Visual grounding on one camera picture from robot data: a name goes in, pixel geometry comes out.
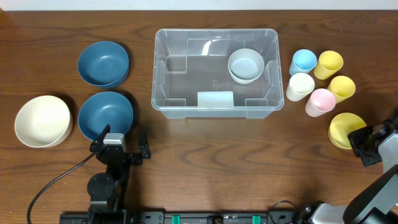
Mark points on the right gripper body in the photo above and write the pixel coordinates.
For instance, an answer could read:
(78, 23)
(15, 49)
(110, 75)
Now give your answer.
(364, 146)

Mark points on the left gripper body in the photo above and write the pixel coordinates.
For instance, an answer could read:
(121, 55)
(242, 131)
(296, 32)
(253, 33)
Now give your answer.
(130, 157)

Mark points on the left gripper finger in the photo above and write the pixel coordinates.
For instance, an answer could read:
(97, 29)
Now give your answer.
(143, 145)
(97, 145)

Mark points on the small yellow bowl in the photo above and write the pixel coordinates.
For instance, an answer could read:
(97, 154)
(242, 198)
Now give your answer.
(341, 125)

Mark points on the pink cup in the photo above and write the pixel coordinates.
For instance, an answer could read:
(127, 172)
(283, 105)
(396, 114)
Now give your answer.
(320, 102)

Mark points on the yellow cup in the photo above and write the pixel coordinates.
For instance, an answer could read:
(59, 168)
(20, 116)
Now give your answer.
(329, 63)
(342, 87)

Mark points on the light blue cup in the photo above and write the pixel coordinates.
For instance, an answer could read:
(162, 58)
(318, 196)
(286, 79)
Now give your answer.
(303, 61)

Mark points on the small white bowl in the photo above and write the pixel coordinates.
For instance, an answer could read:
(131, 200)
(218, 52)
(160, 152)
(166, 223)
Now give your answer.
(243, 81)

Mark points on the small grey bowl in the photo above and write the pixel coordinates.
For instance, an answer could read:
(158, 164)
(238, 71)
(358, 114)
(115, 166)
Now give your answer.
(246, 63)

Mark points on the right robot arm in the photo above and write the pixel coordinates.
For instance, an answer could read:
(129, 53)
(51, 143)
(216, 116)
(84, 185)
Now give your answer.
(373, 205)

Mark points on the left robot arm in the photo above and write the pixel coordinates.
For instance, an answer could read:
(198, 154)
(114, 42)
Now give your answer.
(107, 189)

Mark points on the clear plastic storage container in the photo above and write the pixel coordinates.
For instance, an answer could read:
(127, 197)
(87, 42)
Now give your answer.
(192, 80)

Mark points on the dark blue bowl near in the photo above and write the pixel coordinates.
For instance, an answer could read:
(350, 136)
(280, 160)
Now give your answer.
(107, 107)

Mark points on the dark blue bowl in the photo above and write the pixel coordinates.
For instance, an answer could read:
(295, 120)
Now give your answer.
(104, 64)
(107, 107)

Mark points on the cream bowl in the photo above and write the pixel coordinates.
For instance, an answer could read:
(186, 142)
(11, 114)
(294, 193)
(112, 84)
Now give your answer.
(44, 121)

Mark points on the cream cup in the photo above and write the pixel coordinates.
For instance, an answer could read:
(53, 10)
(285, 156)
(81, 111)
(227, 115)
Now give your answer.
(300, 85)

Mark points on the dark blue bowl far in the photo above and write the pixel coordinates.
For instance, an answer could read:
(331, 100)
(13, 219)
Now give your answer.
(104, 64)

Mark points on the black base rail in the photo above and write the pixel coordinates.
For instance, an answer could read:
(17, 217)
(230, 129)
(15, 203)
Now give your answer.
(186, 217)

